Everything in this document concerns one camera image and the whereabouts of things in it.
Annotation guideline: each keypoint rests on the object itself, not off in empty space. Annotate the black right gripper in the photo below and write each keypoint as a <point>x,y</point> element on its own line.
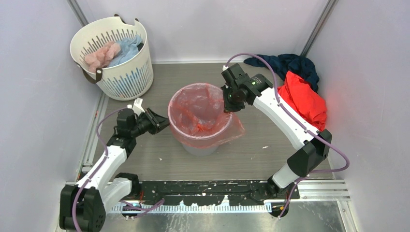
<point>227,107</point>

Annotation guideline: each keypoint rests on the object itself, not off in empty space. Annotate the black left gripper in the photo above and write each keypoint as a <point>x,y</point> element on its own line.
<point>158,123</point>

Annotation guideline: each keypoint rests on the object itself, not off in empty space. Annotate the red plastic trash bag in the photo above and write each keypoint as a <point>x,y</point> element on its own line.
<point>197,117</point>

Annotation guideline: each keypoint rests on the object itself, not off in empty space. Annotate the grey plastic trash bin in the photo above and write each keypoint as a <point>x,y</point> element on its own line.
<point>200,151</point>

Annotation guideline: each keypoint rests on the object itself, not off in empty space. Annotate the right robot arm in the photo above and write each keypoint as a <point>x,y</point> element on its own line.
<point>311,145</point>

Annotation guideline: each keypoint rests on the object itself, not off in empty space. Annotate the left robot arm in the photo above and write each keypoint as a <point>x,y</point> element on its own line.
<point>83,206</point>

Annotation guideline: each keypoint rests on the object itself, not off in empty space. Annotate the navy blue cloth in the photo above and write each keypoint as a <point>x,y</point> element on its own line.
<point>298,73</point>

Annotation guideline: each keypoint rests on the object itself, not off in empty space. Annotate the red cloth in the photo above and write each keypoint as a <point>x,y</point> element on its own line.
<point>308,104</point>

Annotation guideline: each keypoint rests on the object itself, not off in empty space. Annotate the light blue plastic bag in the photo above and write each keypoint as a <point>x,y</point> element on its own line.
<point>129,47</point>

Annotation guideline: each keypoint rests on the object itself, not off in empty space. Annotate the pink plastic bag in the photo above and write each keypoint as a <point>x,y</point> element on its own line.
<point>102,57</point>

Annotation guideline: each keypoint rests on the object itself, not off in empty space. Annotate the white slotted laundry basket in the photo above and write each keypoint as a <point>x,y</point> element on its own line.
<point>126,81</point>

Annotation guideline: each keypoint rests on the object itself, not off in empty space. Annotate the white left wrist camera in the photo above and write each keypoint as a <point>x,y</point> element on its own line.
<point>137,106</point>

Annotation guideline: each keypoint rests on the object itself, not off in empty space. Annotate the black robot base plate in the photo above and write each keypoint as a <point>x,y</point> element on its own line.
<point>206,192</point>

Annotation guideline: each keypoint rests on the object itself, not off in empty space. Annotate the right aluminium corner post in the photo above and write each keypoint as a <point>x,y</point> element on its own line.
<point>325,14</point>

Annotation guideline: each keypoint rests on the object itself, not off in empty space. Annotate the aluminium corner post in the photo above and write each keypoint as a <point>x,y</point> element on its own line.
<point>76,8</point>
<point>325,14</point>

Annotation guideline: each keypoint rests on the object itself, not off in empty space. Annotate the aluminium frame rail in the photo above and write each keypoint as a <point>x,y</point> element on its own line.
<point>316,190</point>

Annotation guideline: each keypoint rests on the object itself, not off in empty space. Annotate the left aluminium corner post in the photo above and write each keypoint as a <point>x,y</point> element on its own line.
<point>76,8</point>

